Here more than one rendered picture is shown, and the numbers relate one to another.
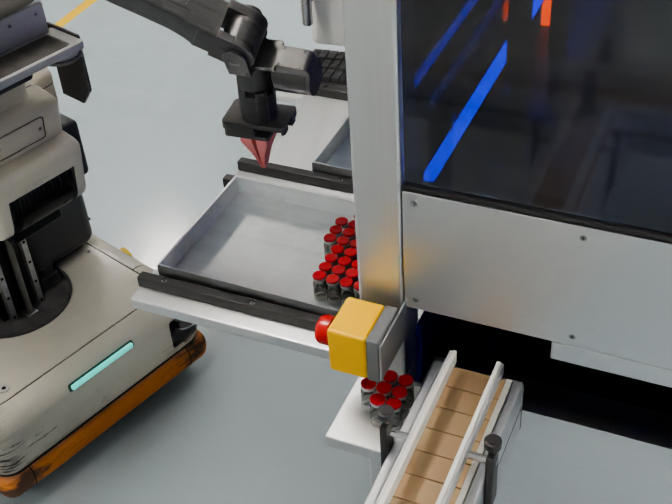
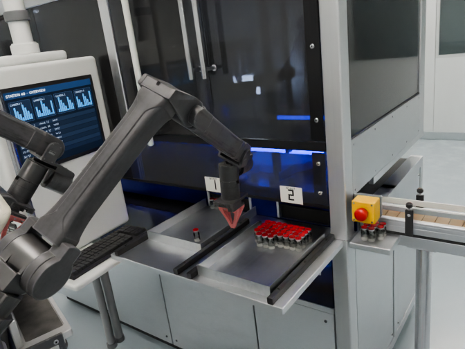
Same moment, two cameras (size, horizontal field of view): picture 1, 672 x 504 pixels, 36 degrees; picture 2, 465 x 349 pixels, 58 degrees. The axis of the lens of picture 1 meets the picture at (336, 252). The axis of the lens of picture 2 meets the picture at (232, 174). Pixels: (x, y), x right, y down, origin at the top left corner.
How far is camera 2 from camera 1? 173 cm
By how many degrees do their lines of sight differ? 70
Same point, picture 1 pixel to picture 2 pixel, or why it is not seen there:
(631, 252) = (380, 127)
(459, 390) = not seen: hidden behind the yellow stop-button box
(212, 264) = (262, 280)
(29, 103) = not seen: outside the picture
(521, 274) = (369, 154)
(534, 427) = not seen: hidden behind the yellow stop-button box
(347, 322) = (369, 199)
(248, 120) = (237, 197)
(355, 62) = (343, 90)
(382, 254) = (349, 175)
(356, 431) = (386, 243)
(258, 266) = (269, 266)
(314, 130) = (157, 253)
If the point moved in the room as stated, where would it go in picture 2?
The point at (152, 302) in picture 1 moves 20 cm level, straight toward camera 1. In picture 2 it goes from (288, 300) to (363, 289)
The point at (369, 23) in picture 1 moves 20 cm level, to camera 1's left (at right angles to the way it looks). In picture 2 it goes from (345, 71) to (351, 79)
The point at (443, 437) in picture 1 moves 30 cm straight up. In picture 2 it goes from (401, 214) to (401, 125)
